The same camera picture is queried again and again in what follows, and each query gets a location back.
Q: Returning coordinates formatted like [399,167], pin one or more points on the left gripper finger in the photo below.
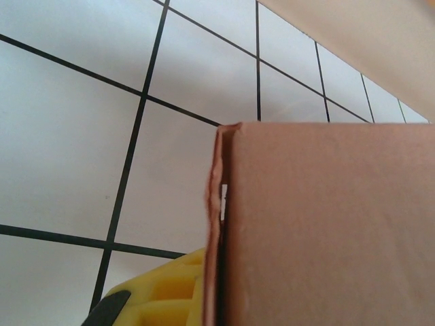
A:
[159,295]

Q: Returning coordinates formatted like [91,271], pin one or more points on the pink paper box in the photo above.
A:
[323,220]

